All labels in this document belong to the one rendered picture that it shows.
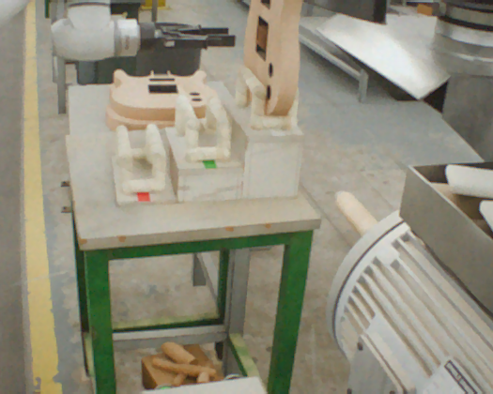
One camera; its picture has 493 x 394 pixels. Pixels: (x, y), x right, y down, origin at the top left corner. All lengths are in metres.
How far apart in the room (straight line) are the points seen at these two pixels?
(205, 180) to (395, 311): 1.02
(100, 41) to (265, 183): 0.53
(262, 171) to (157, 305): 1.32
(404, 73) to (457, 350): 0.33
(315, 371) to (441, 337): 1.96
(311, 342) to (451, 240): 2.11
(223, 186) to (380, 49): 0.89
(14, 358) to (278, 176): 1.37
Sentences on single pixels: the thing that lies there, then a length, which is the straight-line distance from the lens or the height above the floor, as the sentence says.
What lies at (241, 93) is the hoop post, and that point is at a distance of 1.81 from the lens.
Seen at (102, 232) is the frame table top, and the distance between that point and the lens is 1.55.
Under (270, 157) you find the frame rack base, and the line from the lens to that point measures 1.67.
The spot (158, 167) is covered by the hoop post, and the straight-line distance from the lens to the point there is 1.66.
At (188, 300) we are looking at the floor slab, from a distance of 2.91.
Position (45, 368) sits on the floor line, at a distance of 2.60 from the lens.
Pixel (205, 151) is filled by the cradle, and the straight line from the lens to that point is 1.66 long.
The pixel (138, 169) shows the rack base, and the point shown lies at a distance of 1.82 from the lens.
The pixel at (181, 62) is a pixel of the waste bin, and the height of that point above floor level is 0.58.
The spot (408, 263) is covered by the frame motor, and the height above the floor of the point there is 1.34.
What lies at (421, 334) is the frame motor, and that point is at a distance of 0.69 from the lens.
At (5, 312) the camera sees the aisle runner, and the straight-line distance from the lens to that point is 2.89.
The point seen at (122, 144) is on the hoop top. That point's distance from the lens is 1.69.
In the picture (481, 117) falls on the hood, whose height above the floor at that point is 1.48.
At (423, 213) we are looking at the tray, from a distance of 0.70.
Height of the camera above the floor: 1.72
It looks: 27 degrees down
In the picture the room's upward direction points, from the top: 5 degrees clockwise
